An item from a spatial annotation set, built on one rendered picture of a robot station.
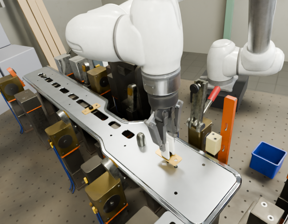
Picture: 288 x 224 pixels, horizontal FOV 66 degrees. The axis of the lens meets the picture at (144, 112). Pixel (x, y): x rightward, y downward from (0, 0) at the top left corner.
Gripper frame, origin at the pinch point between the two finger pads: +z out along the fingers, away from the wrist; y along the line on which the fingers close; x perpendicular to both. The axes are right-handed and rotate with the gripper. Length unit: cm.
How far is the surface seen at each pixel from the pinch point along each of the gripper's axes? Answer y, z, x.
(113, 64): -15.1, -9.6, -44.3
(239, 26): -288, 60, -122
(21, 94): 18, 4, -84
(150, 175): 7.4, 6.9, -0.7
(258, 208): 1.8, -1.0, 27.4
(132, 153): 5.3, 6.9, -11.8
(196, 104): -15.1, -6.6, -0.8
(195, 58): -252, 107, -172
